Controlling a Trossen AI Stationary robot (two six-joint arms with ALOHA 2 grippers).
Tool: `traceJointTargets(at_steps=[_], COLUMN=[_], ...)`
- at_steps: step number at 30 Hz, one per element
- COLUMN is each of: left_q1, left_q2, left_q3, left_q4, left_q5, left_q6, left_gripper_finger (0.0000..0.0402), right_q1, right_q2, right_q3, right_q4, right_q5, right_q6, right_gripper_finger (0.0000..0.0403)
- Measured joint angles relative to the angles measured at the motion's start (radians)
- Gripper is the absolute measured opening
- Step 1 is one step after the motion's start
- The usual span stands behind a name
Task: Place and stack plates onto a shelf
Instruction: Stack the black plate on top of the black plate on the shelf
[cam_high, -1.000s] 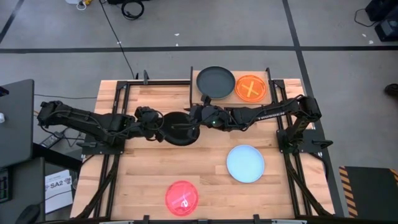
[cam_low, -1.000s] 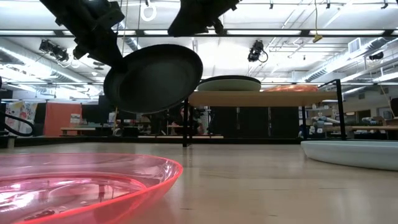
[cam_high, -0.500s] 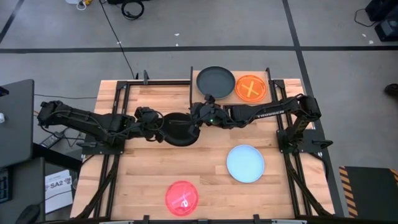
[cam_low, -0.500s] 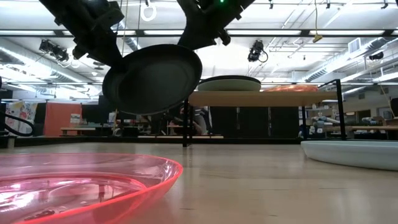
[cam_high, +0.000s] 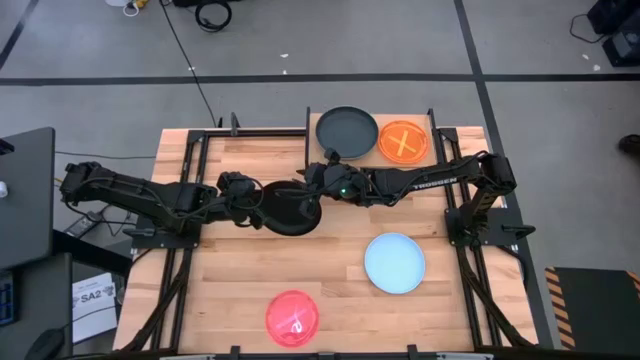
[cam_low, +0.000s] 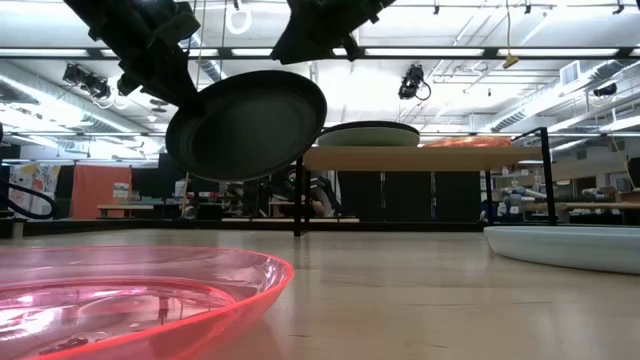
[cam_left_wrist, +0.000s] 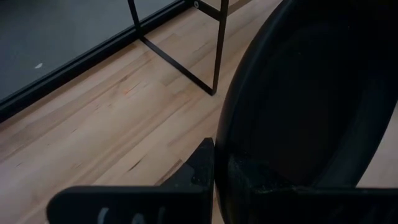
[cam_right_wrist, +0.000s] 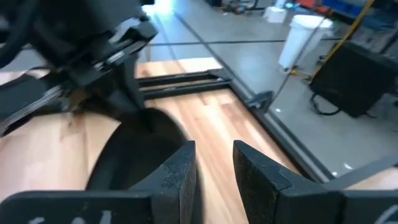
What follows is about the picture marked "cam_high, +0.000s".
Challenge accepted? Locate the orange translucent plastic plate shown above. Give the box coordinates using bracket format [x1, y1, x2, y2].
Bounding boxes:
[377, 119, 432, 167]

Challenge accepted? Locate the black computer mouse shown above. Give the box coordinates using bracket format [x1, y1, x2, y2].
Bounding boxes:
[23, 327, 66, 360]

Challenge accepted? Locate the black hazard-striped mat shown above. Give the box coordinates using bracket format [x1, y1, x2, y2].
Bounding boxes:
[543, 265, 640, 352]

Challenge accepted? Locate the coiled black floor cable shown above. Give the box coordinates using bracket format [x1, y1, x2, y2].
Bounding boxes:
[194, 0, 233, 33]

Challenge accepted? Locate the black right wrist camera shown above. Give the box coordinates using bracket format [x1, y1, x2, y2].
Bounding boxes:
[327, 164, 367, 204]

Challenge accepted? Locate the black power adapter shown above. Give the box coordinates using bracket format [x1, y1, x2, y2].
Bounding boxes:
[63, 210, 105, 239]

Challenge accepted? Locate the pink translucent plastic plate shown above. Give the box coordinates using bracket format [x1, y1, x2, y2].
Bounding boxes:
[264, 289, 321, 349]

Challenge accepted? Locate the light blue round plate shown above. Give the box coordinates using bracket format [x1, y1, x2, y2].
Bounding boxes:
[363, 231, 427, 295]

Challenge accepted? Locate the person's shoe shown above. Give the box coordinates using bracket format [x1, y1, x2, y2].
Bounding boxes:
[617, 133, 640, 161]

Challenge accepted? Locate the white printed paper sheet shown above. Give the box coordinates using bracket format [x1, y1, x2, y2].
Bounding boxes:
[71, 271, 120, 345]

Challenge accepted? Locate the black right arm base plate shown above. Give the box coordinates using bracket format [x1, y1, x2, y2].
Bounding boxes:
[444, 207, 521, 247]

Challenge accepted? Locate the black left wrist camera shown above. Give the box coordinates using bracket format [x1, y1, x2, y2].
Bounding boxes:
[218, 171, 257, 199]

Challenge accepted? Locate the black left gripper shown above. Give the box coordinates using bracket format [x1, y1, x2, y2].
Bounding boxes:
[214, 171, 270, 232]

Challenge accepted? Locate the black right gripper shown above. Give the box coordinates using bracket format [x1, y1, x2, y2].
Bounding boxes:
[298, 147, 372, 222]

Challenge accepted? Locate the small control panel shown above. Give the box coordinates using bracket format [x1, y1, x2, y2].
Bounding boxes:
[0, 269, 20, 327]

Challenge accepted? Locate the black round plate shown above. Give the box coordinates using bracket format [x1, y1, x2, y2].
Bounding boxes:
[259, 180, 324, 238]
[315, 104, 380, 162]

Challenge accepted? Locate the long black floor cable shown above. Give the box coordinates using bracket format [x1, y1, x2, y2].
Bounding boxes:
[159, 0, 224, 129]

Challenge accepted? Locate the wooden shelf with black legs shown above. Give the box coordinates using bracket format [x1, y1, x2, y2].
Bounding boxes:
[303, 105, 442, 171]

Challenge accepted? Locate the black metal table frame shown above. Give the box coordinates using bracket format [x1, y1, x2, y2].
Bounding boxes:
[119, 127, 539, 360]

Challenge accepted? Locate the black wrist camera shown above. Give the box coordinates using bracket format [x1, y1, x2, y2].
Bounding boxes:
[327, 164, 367, 204]
[218, 171, 257, 199]

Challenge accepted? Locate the black equipment case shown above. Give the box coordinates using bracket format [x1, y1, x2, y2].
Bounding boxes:
[587, 0, 640, 69]

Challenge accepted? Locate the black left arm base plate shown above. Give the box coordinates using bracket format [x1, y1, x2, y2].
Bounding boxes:
[130, 209, 204, 250]

